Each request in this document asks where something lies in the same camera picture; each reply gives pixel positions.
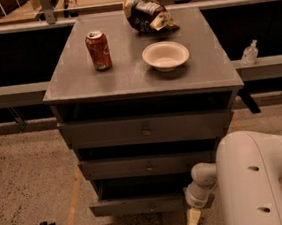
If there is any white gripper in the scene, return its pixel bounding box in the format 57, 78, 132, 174
183, 182, 217, 225

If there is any grey bottom drawer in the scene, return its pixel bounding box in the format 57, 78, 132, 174
91, 172, 192, 217

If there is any grey drawer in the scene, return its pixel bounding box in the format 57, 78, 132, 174
78, 150, 216, 181
91, 172, 192, 217
58, 110, 233, 150

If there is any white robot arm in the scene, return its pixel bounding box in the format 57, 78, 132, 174
184, 131, 282, 225

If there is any grey middle drawer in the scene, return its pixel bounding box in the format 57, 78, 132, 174
78, 150, 216, 181

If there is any grey wooden drawer cabinet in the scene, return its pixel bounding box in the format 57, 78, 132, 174
34, 1, 255, 208

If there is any grey top drawer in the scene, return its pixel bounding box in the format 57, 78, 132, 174
58, 110, 233, 150

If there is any white paper bowl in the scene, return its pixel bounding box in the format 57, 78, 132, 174
142, 41, 189, 72

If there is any clear sanitizer pump bottle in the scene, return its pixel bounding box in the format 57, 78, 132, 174
240, 39, 258, 66

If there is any red soda can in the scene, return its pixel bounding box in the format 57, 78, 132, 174
85, 30, 112, 71

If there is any crumpled chip bag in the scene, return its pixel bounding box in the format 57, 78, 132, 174
122, 0, 178, 33

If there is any grey metal rail fence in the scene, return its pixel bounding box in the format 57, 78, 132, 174
0, 0, 282, 110

